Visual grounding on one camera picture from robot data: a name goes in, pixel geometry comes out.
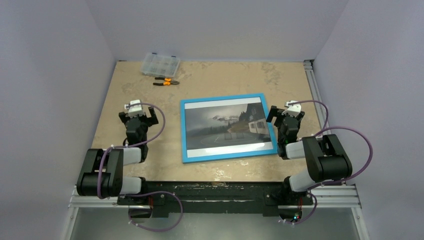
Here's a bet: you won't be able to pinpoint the blue wooden picture frame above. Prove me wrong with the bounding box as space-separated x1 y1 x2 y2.
179 93 279 165

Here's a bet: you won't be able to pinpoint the grey landscape photo print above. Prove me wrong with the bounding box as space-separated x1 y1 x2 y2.
184 96 275 159

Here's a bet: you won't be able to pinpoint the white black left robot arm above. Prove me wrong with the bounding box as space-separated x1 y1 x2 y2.
76 104 159 205

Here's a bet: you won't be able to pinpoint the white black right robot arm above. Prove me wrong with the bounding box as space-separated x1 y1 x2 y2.
266 105 353 204

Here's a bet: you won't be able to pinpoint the orange black pliers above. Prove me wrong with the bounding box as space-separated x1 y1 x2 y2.
152 77 180 86

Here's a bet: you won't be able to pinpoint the clear plastic organizer box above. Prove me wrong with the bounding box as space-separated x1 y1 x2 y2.
139 52 181 78

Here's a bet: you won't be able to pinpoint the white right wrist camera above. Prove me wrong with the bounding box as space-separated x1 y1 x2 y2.
282 100 302 118

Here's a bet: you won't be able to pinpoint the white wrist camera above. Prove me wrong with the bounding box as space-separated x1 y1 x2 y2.
282 100 302 118
124 99 146 118

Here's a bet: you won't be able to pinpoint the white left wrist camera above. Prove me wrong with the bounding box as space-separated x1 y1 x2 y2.
124 99 146 118

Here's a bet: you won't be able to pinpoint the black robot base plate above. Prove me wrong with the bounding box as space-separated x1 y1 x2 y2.
117 181 313 218

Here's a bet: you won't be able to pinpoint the aluminium front rail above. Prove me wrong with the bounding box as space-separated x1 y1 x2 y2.
68 185 362 209

